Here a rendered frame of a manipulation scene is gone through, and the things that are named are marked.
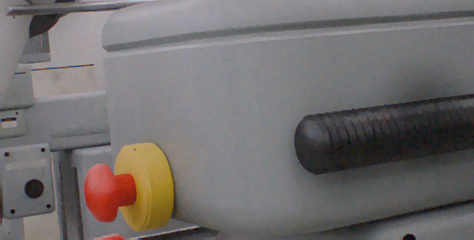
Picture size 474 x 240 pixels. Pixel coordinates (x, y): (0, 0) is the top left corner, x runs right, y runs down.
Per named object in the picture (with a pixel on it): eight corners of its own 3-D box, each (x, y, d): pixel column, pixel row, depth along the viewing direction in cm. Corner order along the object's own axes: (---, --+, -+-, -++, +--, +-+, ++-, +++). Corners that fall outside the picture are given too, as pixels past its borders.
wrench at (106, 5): (15, 13, 67) (14, 2, 67) (1, 18, 71) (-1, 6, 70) (290, -1, 79) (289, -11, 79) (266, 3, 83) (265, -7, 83)
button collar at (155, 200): (152, 237, 60) (143, 147, 60) (118, 226, 65) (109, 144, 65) (179, 233, 61) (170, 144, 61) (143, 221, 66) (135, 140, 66)
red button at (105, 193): (102, 228, 59) (96, 168, 59) (81, 221, 63) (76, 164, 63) (148, 220, 61) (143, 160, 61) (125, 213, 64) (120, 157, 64)
